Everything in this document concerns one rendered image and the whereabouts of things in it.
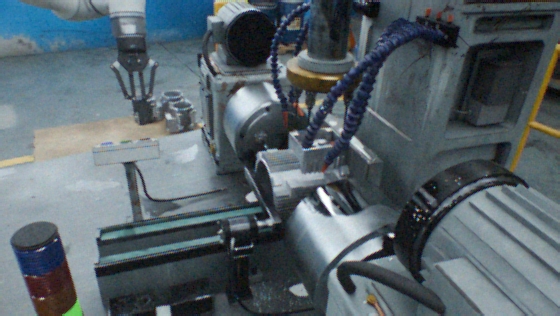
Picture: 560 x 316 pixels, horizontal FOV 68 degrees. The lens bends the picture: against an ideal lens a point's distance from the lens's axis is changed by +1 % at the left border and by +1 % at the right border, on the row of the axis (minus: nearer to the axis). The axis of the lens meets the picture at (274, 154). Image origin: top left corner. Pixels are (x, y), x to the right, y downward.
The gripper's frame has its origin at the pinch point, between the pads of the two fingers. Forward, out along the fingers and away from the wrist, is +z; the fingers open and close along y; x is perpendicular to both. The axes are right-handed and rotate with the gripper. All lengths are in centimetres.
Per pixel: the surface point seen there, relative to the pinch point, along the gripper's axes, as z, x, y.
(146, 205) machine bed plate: 30.6, 15.3, -2.3
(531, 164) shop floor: 74, 125, 291
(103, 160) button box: 11.7, -3.4, -11.2
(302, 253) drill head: 27, -52, 26
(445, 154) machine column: 15, -42, 67
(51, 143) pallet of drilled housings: 24, 214, -65
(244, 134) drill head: 9.1, -4.0, 28.0
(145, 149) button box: 10.1, -3.4, -0.2
